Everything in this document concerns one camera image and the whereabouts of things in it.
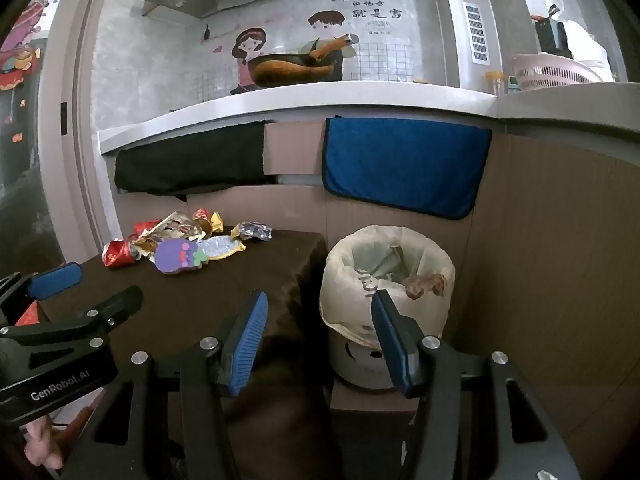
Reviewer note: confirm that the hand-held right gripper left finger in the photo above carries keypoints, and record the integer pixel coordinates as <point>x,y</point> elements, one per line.
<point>247,345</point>

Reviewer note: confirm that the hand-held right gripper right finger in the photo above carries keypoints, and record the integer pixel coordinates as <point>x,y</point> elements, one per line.
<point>395,345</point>

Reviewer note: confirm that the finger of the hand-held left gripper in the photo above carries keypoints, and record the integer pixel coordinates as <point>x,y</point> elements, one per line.
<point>55,280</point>
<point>120,302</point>

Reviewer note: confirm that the white trash bin with liner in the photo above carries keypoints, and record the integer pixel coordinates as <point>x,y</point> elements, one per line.
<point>390,260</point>

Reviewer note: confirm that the person's left hand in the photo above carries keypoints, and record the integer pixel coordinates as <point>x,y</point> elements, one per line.
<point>37,447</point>

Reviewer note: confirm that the red crumpled wrapper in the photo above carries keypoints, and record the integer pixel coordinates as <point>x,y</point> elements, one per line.
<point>117,254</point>

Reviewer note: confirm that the cardboard box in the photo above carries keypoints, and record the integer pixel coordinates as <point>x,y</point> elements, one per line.
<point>360,400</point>

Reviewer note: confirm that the purple grape-shaped packet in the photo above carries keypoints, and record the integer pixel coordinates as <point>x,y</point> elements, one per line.
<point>175,257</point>

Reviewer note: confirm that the clear printed snack packet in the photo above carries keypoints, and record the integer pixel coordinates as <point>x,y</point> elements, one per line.
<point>170,227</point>

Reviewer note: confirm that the gold and silver candy wrapper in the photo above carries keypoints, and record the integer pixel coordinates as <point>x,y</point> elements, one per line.
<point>252,231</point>

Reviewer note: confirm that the red and gold wrapper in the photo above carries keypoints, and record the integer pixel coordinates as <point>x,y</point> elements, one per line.
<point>205,217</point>

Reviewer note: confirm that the black cloth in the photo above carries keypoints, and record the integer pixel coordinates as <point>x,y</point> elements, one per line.
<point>190,160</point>

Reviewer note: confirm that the black door latch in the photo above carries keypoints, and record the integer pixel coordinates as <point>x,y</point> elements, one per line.
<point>63,117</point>

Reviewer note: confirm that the brown wooden cabinet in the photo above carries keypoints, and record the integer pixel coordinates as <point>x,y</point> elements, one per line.
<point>550,260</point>

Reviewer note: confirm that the blue towel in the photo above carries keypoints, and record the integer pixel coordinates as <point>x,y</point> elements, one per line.
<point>400,165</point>

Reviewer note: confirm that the red cartoon door decals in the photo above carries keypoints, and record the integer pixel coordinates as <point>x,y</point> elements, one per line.
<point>20,65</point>

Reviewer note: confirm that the gas stove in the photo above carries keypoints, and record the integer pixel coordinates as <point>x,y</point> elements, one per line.
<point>242,90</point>

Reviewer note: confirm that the white kitchen counter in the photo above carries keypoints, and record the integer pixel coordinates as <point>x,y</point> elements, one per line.
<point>300,105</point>

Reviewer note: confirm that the jar with yellow lid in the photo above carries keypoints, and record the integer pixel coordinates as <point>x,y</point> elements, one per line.
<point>495,82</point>

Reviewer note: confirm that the pink plastic basket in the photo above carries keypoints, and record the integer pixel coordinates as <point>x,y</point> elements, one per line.
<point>550,75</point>

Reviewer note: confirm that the white vent grille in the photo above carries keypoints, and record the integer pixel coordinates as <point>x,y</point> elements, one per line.
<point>475,32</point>

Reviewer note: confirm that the black knife block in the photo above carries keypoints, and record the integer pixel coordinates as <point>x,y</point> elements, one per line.
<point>550,35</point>

